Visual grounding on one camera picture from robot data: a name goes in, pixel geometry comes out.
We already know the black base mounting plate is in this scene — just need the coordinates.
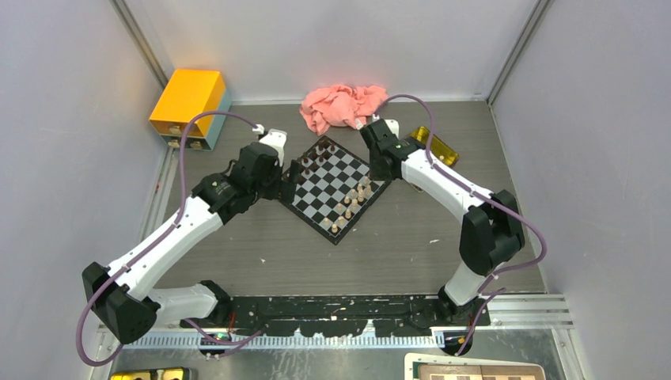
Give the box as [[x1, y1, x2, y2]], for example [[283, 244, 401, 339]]
[[199, 294, 483, 338]]

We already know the yellow object at edge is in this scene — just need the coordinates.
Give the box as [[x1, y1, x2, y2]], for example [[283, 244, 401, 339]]
[[109, 367, 195, 380]]

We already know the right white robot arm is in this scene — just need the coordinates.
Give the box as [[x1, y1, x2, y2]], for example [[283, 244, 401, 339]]
[[359, 119, 525, 325]]

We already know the boxed chess board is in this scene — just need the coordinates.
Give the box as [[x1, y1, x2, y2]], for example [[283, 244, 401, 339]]
[[404, 353, 546, 380]]

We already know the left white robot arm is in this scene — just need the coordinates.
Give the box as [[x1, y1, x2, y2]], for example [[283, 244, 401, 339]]
[[82, 131, 299, 344]]

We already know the pink crumpled cloth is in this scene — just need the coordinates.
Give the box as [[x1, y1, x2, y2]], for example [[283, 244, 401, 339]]
[[298, 85, 389, 135]]

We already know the yellow teal drawer box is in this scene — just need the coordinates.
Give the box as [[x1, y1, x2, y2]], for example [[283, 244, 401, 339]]
[[149, 68, 232, 151]]

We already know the black white chess board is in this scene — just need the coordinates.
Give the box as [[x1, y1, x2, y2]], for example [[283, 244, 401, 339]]
[[282, 135, 391, 245]]

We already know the gold tin tray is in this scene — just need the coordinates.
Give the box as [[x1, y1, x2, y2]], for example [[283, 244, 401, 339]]
[[409, 126, 459, 167]]

